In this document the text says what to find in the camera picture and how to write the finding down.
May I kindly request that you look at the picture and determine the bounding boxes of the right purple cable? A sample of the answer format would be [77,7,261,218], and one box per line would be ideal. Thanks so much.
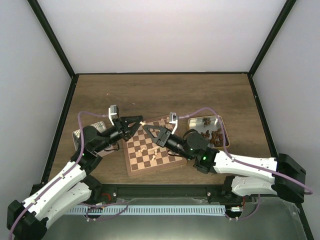
[176,107,314,221]

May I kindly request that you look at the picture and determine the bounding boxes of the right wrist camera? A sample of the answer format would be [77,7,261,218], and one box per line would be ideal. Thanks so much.
[169,112,179,134]

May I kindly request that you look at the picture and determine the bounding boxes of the pile of light chess pieces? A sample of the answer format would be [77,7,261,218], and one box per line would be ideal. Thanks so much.
[132,115,173,166]

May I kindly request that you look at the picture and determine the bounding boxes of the black front rail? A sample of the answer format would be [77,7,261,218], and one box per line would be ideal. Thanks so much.
[32,183,296,203]

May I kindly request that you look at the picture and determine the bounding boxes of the light blue cable duct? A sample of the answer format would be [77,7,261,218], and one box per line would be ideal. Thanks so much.
[66,205,226,217]

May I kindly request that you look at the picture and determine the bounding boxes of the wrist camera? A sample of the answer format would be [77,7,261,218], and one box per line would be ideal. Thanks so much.
[108,104,119,126]
[169,112,179,134]

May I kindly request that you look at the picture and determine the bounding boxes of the purple cable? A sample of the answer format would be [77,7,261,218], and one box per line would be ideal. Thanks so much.
[176,107,314,221]
[8,111,111,240]

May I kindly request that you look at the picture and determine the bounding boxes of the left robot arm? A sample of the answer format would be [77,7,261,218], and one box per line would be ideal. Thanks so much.
[6,113,143,240]

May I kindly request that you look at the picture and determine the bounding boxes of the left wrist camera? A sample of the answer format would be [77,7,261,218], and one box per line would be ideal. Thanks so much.
[108,104,119,126]

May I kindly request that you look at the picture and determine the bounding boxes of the metal tray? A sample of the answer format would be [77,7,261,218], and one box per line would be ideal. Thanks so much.
[188,115,230,150]
[72,121,120,157]

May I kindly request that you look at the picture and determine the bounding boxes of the black frame posts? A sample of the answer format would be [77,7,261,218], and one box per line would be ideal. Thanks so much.
[26,0,315,240]

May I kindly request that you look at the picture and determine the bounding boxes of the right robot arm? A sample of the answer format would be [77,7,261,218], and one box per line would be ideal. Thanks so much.
[143,124,306,204]

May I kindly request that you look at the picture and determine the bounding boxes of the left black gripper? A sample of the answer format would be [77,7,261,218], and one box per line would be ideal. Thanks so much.
[95,116,145,153]

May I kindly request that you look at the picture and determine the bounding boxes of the left metal tray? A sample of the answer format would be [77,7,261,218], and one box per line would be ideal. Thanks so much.
[72,121,120,157]

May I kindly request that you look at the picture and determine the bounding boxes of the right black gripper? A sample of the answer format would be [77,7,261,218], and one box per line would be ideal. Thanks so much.
[144,124,194,161]

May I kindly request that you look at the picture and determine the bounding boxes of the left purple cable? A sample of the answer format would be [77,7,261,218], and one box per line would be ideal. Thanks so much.
[8,111,111,240]

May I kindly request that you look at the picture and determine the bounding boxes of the pile of dark chess pieces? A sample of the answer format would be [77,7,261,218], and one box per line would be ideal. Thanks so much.
[200,117,224,147]

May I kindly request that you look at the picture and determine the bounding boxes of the right metal tray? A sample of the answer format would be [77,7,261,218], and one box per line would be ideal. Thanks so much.
[188,115,230,150]

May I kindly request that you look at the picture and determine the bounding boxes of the wooden chess board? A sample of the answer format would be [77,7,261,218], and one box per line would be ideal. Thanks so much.
[123,126,187,177]

